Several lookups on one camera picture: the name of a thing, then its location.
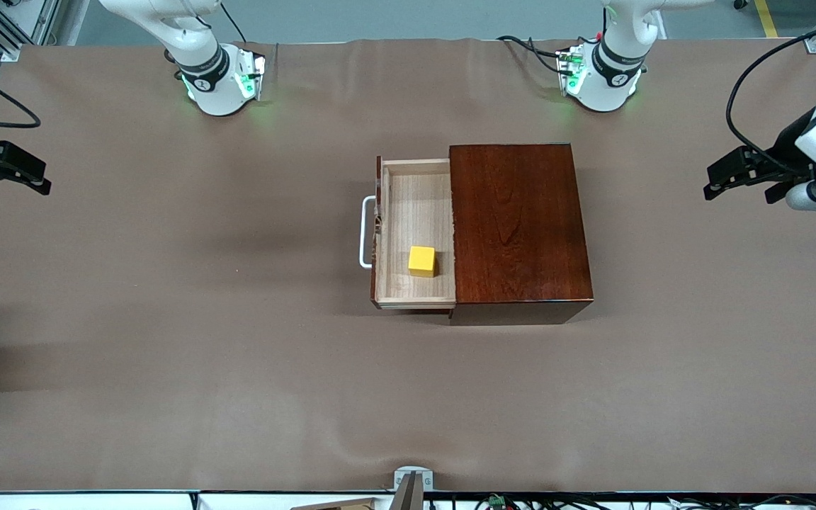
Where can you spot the dark wooden cabinet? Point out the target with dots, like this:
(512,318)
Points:
(514,227)

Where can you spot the wooden board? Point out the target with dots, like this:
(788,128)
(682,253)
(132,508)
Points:
(337,505)

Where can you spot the grey tapered post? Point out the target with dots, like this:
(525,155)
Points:
(408,496)

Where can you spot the wooden drawer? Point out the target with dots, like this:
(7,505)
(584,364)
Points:
(415,212)

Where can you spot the yellow wooden block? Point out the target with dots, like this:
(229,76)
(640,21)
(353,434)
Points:
(422,261)

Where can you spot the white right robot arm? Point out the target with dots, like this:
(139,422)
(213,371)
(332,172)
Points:
(213,85)

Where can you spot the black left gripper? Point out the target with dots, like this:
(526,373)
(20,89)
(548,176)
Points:
(785,151)

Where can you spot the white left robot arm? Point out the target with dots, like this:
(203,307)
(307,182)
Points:
(613,85)

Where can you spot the green connector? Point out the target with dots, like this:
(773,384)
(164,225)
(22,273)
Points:
(497,501)

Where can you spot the brown table cover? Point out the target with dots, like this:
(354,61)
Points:
(238,439)

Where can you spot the grey metal bracket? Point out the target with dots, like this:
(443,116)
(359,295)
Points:
(414,472)

